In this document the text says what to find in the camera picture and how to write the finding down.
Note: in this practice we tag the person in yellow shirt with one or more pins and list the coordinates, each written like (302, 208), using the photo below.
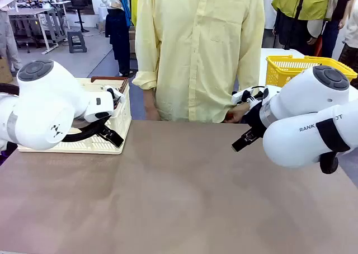
(195, 49)

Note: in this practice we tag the mannequin in beige top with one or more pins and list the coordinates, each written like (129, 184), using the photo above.
(351, 27)

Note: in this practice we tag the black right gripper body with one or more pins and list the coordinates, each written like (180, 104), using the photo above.
(256, 119)

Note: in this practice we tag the white desk with grey legs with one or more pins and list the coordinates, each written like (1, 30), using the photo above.
(36, 16)

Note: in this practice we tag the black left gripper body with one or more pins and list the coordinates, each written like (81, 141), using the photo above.
(104, 119)

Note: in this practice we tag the brown cardboard box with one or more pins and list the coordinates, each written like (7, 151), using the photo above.
(5, 69)

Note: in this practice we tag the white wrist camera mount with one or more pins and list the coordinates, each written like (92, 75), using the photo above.
(246, 95)
(117, 95)

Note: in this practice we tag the yellow plastic shopping basket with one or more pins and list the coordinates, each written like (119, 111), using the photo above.
(282, 69)

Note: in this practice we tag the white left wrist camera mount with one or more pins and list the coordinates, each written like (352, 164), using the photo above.
(117, 95)

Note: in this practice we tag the white side table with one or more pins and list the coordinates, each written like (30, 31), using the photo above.
(275, 54)

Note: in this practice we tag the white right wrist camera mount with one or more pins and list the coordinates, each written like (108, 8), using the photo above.
(246, 95)

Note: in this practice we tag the person's right forearm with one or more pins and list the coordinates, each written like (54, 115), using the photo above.
(148, 97)

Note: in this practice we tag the mannequin in dark skirt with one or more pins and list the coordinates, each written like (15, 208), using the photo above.
(120, 33)

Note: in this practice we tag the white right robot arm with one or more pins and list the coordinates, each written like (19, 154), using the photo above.
(307, 119)

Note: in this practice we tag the mannequin in lime vest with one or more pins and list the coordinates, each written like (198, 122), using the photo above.
(299, 5)

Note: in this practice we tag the black office chair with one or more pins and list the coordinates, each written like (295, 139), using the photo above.
(79, 5)

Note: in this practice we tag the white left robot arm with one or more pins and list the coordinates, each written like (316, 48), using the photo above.
(44, 103)

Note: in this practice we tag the black step stool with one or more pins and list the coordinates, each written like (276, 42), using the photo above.
(77, 42)

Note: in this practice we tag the person's right hand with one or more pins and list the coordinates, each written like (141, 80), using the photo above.
(152, 112)

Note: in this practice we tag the person's left hand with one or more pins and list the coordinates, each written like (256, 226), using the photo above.
(236, 114)

